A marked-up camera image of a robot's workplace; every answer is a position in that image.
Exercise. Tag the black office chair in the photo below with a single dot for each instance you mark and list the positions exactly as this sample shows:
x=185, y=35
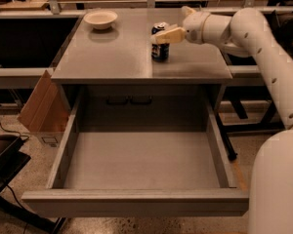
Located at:
x=282, y=29

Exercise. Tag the grey cabinet counter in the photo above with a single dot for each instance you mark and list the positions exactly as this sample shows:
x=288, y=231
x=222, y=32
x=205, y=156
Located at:
x=110, y=83

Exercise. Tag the brown cardboard box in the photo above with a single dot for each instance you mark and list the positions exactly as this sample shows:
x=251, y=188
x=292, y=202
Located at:
x=44, y=111

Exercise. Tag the black monitor stand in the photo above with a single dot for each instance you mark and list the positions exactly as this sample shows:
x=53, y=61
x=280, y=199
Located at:
x=12, y=161

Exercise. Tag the blue pepsi can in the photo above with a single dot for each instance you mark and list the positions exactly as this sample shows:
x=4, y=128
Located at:
x=159, y=53

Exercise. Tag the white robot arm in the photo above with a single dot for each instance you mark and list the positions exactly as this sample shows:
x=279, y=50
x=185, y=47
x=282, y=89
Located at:
x=248, y=34

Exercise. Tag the white ceramic bowl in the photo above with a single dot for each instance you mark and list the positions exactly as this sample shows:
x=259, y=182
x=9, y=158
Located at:
x=101, y=19

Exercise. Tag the grey open top drawer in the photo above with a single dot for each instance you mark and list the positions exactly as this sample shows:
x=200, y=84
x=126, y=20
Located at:
x=108, y=170

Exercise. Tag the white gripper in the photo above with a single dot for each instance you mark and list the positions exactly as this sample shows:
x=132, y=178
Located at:
x=194, y=25

